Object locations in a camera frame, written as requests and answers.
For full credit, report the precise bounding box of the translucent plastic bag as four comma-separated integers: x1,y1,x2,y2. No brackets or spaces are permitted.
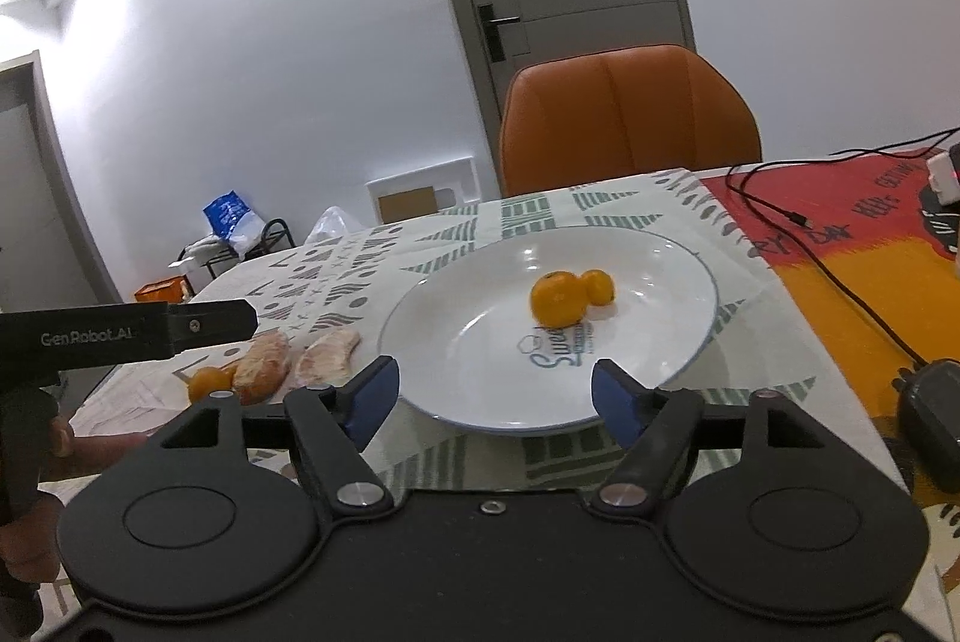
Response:
304,205,364,244

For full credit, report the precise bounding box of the black device on mat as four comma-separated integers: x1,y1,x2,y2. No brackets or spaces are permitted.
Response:
893,359,958,493

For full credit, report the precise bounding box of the orange leather chair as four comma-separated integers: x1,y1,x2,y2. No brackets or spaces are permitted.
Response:
500,46,761,197

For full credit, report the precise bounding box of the orange paper bag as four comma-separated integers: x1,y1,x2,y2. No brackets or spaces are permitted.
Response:
133,275,190,304

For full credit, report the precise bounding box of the white ceramic plate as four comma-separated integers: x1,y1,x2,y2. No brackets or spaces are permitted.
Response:
377,227,719,436

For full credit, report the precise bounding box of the white power adapter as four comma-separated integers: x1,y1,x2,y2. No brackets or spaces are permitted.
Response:
926,145,960,206

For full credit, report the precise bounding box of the black shoe rack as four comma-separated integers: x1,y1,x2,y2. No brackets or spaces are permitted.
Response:
169,218,295,280

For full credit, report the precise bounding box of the medium orange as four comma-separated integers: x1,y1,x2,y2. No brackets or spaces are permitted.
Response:
529,271,589,330

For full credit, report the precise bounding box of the black door lock handle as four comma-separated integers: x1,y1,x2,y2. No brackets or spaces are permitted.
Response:
477,4,521,64

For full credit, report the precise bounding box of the patterned tablecloth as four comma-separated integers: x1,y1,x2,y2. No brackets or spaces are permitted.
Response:
40,166,960,642

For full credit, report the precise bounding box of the small orange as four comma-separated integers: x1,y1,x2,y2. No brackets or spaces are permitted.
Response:
579,268,617,307

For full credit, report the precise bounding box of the peeled pomelo segment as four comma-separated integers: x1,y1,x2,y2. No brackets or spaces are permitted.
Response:
293,328,361,387
233,330,290,405

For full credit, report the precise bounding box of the white foam packaging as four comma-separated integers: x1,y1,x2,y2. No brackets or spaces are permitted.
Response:
366,158,480,223

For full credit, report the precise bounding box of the black cable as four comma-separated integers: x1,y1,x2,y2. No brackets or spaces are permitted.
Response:
722,127,960,369

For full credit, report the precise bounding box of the red orange mat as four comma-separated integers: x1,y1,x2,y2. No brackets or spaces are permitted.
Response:
700,145,960,433

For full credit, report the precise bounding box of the blue white bag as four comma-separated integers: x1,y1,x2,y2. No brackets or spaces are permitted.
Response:
203,190,265,257

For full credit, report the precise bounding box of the person's left hand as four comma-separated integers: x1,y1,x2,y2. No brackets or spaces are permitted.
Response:
2,416,153,583

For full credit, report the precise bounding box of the large orange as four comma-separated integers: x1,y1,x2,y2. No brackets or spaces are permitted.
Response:
187,364,236,403

